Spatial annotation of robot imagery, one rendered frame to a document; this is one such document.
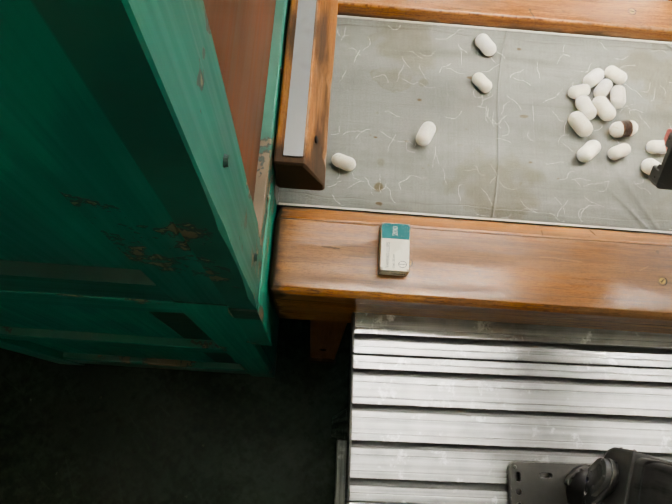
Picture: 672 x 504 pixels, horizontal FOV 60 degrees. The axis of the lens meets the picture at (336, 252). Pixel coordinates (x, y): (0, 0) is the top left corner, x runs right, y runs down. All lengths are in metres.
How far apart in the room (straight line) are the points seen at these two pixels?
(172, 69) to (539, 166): 0.65
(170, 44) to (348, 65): 0.63
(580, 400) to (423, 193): 0.34
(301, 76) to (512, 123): 0.31
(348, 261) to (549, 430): 0.34
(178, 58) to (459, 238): 0.53
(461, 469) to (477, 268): 0.25
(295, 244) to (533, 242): 0.29
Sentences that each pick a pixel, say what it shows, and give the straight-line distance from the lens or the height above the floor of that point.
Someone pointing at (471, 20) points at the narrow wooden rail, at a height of 0.75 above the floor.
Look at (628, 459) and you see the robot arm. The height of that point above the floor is 0.82.
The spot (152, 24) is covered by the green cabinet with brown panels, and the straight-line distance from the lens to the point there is 0.22.
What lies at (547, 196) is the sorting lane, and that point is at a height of 0.74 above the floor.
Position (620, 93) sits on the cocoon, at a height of 0.76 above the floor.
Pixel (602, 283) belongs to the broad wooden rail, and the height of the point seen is 0.76.
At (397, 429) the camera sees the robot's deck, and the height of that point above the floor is 0.67.
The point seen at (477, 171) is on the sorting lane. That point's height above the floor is 0.74.
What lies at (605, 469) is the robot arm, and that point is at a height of 0.80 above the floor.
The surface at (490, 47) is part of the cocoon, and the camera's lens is 0.88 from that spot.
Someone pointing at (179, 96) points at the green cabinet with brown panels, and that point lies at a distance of 0.25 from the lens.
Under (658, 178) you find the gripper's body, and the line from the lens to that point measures 0.74.
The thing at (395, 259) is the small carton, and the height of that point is 0.79.
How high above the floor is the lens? 1.43
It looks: 72 degrees down
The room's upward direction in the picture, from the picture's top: 8 degrees clockwise
